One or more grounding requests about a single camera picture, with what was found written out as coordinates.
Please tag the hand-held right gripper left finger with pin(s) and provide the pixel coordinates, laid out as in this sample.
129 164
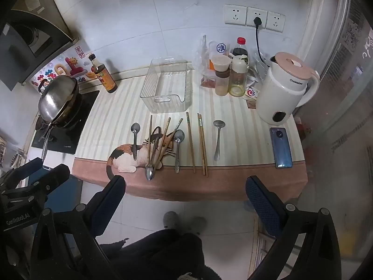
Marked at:
112 194

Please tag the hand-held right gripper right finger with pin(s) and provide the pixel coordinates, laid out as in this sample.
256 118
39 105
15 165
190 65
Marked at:
259 198

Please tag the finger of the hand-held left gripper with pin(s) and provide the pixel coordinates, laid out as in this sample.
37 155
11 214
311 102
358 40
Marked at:
27 166
54 176

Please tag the metal spoon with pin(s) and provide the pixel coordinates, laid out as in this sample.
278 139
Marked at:
177 151
135 140
150 170
217 143

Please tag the group of wooden chopsticks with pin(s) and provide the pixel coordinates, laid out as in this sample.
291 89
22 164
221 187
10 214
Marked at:
191 143

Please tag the clear plastic container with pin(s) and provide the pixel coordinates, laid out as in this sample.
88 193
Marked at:
169 90

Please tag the blue smartphone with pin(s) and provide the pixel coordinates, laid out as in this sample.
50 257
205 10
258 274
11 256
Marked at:
281 148

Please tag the striped cat print table mat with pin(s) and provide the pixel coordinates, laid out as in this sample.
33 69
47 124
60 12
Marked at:
233 140

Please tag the grey slipper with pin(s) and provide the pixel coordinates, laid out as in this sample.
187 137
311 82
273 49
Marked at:
171 220
198 224

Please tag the stainless steel wok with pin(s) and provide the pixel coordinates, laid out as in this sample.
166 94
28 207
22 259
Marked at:
56 99

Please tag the dark fleece clothing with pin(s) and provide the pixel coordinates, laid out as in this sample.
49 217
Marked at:
154 256

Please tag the small printed packet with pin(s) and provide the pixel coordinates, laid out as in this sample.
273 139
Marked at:
251 93

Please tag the white electric kettle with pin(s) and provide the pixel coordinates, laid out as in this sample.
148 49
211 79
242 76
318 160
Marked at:
279 93

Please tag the dark soy sauce bottle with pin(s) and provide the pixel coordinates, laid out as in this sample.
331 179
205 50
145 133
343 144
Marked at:
105 77

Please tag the clear oil bottle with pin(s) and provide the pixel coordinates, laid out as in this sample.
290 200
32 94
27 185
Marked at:
237 80

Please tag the spice jar with beige lid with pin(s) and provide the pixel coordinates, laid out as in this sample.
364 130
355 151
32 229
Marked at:
221 77

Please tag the frosted glass door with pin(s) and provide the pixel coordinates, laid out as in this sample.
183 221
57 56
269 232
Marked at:
341 99

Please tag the grey range hood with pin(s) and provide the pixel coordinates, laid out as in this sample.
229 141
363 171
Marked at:
32 35

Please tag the clear plastic bag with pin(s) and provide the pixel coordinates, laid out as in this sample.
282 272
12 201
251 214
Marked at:
204 61

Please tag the dark bottle with red cap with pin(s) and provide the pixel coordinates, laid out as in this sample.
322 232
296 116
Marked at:
241 49

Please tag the colourful wall hook sticker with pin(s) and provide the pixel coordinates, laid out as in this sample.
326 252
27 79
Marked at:
71 65

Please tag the white wall socket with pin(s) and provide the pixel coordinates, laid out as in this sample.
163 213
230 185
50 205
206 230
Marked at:
275 22
235 14
256 14

